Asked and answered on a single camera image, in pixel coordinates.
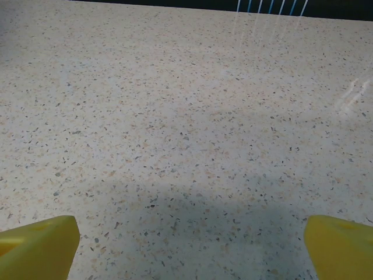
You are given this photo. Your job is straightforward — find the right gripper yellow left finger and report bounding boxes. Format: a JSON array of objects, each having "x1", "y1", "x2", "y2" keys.
[{"x1": 0, "y1": 215, "x2": 80, "y2": 280}]

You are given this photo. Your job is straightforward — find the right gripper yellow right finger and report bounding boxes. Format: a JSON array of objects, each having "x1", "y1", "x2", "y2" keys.
[{"x1": 303, "y1": 214, "x2": 373, "y2": 280}]

